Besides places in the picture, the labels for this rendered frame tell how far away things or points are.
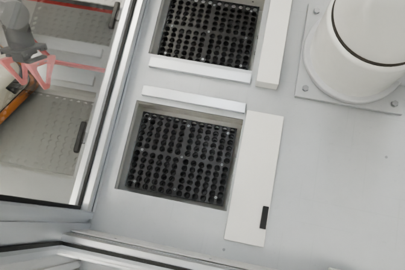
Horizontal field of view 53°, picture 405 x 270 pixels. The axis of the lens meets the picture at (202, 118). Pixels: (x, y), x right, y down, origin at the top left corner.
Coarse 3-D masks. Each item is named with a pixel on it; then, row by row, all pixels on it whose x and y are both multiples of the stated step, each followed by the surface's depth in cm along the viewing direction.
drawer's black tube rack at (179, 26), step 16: (192, 0) 102; (208, 0) 102; (176, 16) 101; (192, 16) 104; (208, 16) 104; (224, 16) 104; (240, 16) 101; (256, 16) 100; (176, 32) 100; (192, 32) 100; (208, 32) 100; (224, 32) 100; (240, 32) 99; (176, 48) 99; (192, 48) 102; (208, 48) 99; (224, 48) 102; (240, 48) 98; (224, 64) 97; (240, 64) 97
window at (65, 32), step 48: (0, 0) 45; (48, 0) 55; (96, 0) 71; (0, 48) 46; (48, 48) 57; (96, 48) 75; (0, 96) 48; (48, 96) 60; (96, 96) 80; (0, 144) 50; (48, 144) 63; (0, 192) 52; (48, 192) 66
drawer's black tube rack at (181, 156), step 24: (144, 120) 98; (168, 120) 97; (144, 144) 93; (168, 144) 93; (192, 144) 93; (216, 144) 92; (144, 168) 92; (168, 168) 92; (192, 168) 94; (216, 168) 94; (168, 192) 94; (192, 192) 90; (216, 192) 90
